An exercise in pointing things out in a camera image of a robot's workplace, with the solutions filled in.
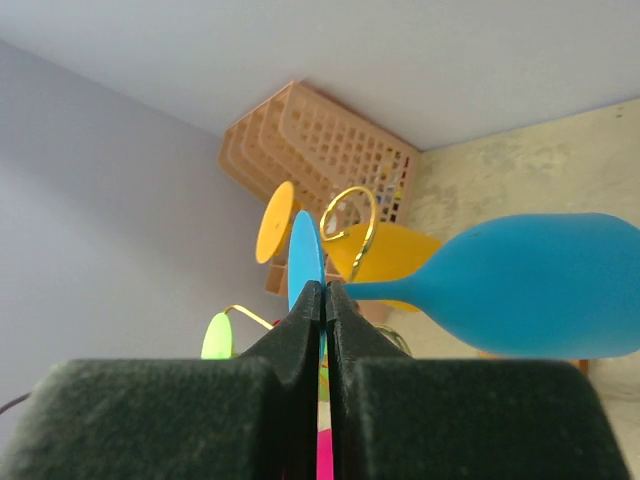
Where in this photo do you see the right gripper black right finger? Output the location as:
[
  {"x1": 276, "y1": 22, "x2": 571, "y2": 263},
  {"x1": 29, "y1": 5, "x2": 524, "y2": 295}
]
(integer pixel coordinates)
[{"x1": 325, "y1": 282, "x2": 630, "y2": 479}]

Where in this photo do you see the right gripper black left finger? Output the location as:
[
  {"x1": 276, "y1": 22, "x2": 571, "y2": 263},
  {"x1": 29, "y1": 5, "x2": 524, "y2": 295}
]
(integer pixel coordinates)
[{"x1": 1, "y1": 281, "x2": 323, "y2": 479}]

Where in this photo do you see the pink plastic wine glass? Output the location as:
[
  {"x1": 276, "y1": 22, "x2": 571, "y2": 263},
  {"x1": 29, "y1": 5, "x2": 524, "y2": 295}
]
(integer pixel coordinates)
[{"x1": 316, "y1": 428, "x2": 334, "y2": 480}]

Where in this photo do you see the blue plastic wine glass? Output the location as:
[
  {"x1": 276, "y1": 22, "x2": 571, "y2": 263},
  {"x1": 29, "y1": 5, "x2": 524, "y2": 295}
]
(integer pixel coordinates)
[{"x1": 287, "y1": 209, "x2": 640, "y2": 361}]

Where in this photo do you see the green plastic wine glass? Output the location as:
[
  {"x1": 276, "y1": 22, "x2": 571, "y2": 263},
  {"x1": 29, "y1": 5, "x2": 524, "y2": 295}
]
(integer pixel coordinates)
[{"x1": 200, "y1": 312, "x2": 233, "y2": 360}]

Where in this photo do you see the orange plastic wine glass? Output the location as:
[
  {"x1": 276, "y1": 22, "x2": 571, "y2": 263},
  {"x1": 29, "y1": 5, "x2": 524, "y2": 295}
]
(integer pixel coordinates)
[{"x1": 284, "y1": 186, "x2": 442, "y2": 306}]

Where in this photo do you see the peach plastic file organizer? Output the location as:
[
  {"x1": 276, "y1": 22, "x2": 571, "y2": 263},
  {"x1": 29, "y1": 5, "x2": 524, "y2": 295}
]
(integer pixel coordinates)
[{"x1": 217, "y1": 81, "x2": 422, "y2": 296}]

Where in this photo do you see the gold wire glass rack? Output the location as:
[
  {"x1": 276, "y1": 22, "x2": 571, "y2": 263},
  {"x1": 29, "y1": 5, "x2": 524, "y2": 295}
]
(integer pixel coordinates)
[{"x1": 222, "y1": 181, "x2": 377, "y2": 331}]

